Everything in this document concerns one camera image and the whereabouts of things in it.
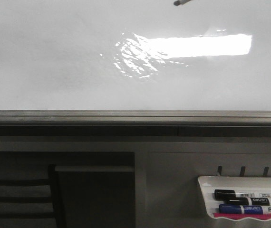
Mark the black capped marker upper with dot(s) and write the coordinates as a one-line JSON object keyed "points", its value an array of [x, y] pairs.
{"points": [[227, 194]]}

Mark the metal hook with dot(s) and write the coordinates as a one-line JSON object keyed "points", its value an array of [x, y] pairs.
{"points": [[265, 172], [219, 171], [242, 171]]}

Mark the metal hook middle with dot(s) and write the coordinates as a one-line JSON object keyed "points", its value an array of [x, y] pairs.
{"points": [[242, 171]]}

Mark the dark cabinet panel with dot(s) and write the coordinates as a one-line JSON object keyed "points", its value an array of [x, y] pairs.
{"points": [[98, 196]]}

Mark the blue capped marker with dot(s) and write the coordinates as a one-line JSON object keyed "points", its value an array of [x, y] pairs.
{"points": [[244, 209]]}

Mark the black capped marker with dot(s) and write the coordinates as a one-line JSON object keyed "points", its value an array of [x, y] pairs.
{"points": [[249, 201], [227, 194]]}

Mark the metal hook right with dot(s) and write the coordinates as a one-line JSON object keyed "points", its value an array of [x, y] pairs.
{"points": [[265, 172]]}

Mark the metal hook left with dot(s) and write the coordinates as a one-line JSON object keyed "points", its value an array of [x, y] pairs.
{"points": [[219, 171]]}

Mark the white whiteboard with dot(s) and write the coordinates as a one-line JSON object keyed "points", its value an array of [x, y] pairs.
{"points": [[205, 62]]}

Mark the taped black whiteboard marker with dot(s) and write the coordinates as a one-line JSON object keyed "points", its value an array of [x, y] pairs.
{"points": [[180, 2]]}

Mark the black capped marker middle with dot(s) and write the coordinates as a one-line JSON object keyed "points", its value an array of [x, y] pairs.
{"points": [[249, 201]]}

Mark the white plastic marker tray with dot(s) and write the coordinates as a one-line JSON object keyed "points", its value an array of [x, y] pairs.
{"points": [[244, 185]]}

